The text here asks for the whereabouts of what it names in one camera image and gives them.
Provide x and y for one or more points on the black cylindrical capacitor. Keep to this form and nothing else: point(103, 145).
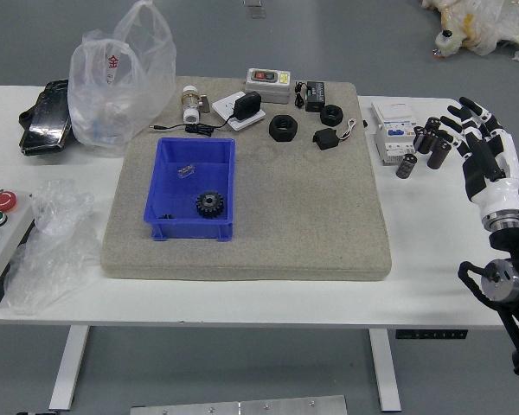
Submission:
point(406, 166)
point(439, 155)
point(444, 137)
point(433, 123)
point(419, 136)
point(427, 142)

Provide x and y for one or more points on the crumpled clear plastic bag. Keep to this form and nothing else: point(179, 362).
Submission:
point(52, 255)

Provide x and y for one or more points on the plastic-wrapped stuffed toy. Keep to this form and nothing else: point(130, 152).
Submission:
point(480, 26)

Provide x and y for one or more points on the black device with green label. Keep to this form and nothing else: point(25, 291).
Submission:
point(315, 96)

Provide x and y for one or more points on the large black hex nut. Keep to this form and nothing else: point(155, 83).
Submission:
point(283, 128)

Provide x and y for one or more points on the black table control panel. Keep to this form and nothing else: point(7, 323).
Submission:
point(428, 334)

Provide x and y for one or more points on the grey button control box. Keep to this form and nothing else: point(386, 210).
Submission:
point(8, 242)

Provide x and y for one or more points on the small clear plastic pouch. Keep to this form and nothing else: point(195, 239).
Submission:
point(186, 170)

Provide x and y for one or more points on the black power adapter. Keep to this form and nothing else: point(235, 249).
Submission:
point(247, 106)

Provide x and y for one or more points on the white circuit breaker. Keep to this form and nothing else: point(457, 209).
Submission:
point(391, 138)

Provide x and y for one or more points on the grey push-button switch box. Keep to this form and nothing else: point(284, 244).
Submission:
point(268, 88)

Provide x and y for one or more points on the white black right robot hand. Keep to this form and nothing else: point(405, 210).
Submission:
point(497, 173)

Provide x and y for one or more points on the grey-brown mat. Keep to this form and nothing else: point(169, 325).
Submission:
point(285, 225)

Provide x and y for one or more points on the metal floor fixture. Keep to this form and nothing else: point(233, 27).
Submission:
point(254, 8)

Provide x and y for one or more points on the brass valve with white fittings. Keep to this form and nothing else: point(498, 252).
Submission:
point(190, 104)

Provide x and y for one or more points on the white switch panel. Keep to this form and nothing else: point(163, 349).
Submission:
point(391, 111)

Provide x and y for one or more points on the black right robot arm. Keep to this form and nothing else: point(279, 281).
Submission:
point(510, 268)

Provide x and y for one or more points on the white table leg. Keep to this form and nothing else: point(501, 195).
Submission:
point(385, 372)
point(67, 367)

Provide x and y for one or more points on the large black gear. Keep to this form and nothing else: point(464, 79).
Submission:
point(209, 205)

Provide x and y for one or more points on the small black hex nut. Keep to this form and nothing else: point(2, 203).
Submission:
point(331, 115)

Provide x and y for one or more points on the white wall socket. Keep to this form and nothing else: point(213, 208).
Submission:
point(222, 108)

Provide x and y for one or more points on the blue plastic box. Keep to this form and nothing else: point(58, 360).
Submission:
point(190, 186)

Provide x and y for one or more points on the small black gear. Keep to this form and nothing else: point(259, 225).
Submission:
point(167, 216)

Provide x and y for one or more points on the white plastic bag red print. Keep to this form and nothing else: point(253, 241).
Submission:
point(112, 108)

